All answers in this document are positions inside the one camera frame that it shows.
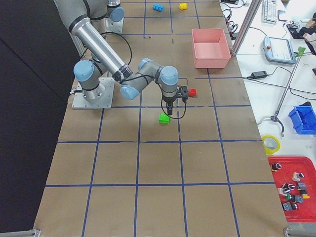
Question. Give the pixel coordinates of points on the white push button switch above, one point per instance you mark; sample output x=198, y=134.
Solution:
x=297, y=176

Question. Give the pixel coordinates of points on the black laptop charger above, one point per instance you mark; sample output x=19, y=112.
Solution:
x=258, y=75

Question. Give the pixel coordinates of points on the white keyboard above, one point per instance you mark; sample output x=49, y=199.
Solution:
x=269, y=11

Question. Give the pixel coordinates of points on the aluminium corner bracket right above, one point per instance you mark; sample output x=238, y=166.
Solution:
x=297, y=233

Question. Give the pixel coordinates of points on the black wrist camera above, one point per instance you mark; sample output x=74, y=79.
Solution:
x=182, y=92

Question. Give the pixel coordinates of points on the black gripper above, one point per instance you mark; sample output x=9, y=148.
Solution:
x=169, y=101

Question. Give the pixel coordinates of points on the green push button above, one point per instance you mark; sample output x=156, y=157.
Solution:
x=294, y=198

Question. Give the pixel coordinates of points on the blue toy block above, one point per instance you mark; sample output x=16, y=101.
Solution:
x=158, y=7

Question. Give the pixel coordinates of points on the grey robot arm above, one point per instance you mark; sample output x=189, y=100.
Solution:
x=114, y=10
x=81, y=18

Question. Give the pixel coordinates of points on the blue black switch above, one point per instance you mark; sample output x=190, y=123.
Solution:
x=289, y=206

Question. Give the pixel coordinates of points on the person in background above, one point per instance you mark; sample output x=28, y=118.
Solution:
x=308, y=32

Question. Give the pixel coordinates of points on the blue storage bin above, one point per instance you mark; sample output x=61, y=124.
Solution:
x=303, y=119

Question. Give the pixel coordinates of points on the red toy block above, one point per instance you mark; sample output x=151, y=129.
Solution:
x=192, y=92

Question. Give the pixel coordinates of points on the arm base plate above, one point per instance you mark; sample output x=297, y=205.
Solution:
x=99, y=98
x=116, y=27

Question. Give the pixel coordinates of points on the grey yellow switch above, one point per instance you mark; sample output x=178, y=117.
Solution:
x=302, y=188

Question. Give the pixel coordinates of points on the yellow tape roll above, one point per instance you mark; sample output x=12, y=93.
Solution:
x=271, y=144

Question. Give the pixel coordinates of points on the pink plastic box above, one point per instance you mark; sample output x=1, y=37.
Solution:
x=210, y=49

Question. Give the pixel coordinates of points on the aluminium corner bracket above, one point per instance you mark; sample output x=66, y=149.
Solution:
x=29, y=233
x=297, y=233

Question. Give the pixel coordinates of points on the aluminium corner bracket left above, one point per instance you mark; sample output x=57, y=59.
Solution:
x=29, y=233

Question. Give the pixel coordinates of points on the red plastic tray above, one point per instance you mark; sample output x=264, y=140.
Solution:
x=306, y=211

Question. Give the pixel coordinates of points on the black pink push button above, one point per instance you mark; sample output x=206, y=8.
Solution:
x=286, y=188

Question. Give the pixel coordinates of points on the black white push button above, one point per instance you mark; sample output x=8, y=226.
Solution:
x=275, y=167

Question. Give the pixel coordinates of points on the aluminium frame post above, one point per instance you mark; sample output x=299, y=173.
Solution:
x=245, y=25

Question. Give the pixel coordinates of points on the yellow toy block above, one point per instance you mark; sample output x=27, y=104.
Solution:
x=183, y=6

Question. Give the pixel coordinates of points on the blue teach pendant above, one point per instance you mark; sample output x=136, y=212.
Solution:
x=278, y=50

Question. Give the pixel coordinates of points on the green toy block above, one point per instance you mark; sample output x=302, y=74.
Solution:
x=163, y=118

